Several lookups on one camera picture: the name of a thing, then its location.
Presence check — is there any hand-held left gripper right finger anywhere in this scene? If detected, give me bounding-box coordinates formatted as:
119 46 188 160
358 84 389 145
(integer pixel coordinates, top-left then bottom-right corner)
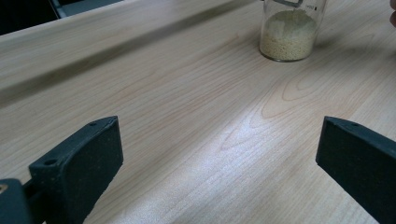
315 116 396 224

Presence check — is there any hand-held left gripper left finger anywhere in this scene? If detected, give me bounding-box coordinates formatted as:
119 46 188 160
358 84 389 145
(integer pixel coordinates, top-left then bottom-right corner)
28 115 124 224

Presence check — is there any silver-lidded jar of yellow grains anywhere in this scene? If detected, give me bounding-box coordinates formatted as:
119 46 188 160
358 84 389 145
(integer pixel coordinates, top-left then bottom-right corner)
259 0 328 63

